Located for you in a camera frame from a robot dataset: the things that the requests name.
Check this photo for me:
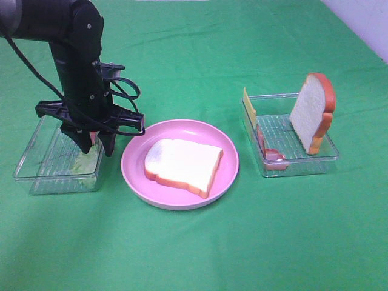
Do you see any right clear plastic container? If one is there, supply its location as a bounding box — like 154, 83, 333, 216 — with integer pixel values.
242, 93, 339, 178

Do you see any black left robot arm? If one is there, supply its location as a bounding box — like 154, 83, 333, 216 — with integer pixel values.
1, 1, 145, 156

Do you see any clear plastic container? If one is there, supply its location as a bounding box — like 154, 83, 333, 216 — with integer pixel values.
242, 93, 339, 178
13, 116, 104, 195

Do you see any pink round plate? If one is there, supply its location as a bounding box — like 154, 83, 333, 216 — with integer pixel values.
121, 119, 239, 210

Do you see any yellow cheese slice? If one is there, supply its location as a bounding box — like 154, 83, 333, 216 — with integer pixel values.
242, 87, 256, 128

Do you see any green lettuce leaf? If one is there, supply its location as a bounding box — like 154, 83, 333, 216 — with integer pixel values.
70, 144, 101, 189

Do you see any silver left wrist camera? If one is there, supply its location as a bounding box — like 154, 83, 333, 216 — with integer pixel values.
92, 61, 125, 79

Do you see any red bacon strip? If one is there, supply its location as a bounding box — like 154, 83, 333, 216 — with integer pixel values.
256, 122, 288, 170

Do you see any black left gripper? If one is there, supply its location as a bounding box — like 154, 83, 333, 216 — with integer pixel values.
35, 55, 144, 157

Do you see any left clear plastic container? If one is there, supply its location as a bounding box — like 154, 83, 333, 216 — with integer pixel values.
13, 116, 104, 195

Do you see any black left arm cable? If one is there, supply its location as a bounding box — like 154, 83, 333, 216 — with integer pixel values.
0, 24, 146, 137

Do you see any bread slice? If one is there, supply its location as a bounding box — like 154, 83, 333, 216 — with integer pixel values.
144, 138, 224, 199
289, 72, 336, 155

